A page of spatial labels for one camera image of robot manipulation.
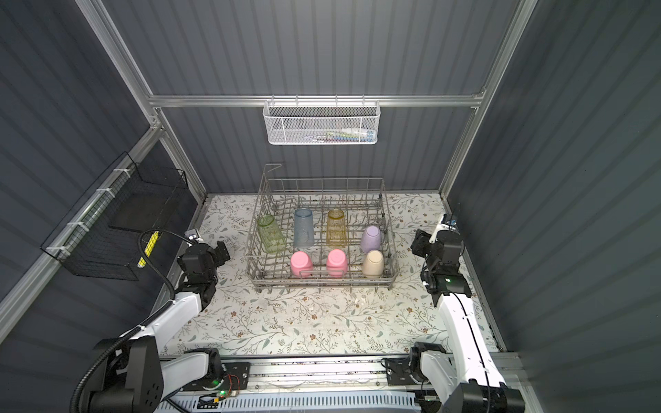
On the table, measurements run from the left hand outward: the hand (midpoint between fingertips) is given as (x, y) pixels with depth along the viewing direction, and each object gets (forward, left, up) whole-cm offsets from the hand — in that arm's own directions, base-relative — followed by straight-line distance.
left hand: (206, 247), depth 85 cm
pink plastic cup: (-6, -32, -2) cm, 33 cm away
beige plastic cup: (-6, -55, -2) cm, 56 cm away
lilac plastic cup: (+5, -56, -2) cm, 56 cm away
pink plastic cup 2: (-6, -44, -2) cm, 44 cm away
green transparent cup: (+8, -20, -5) cm, 22 cm away
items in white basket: (+34, -46, +20) cm, 61 cm away
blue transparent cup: (+13, -31, -7) cm, 34 cm away
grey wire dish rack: (+12, -38, -9) cm, 40 cm away
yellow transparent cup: (+10, -44, -3) cm, 45 cm away
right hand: (-1, -73, +8) cm, 74 cm away
